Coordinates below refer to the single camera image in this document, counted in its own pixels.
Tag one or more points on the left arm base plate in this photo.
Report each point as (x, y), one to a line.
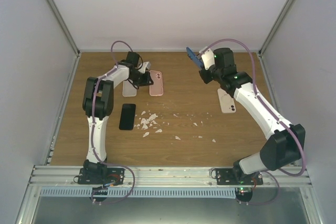
(99, 174)

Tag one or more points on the aluminium front rail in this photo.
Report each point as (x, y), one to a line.
(160, 177)

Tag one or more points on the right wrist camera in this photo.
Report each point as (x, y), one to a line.
(207, 57)

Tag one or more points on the black phone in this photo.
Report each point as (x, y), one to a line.
(127, 117)

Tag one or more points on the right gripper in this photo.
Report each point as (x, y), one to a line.
(206, 79)

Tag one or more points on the blue phone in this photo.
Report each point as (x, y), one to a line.
(195, 58)

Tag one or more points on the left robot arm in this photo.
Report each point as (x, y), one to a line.
(98, 102)

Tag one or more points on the slotted cable duct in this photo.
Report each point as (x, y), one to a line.
(140, 192)

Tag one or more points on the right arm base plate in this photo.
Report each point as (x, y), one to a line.
(226, 176)

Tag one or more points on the cream cased phone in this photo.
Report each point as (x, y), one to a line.
(226, 102)

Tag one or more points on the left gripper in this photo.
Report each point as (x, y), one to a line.
(146, 81)

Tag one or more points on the white debris pile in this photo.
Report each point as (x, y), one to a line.
(147, 123)

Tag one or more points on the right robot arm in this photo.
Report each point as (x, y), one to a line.
(284, 140)

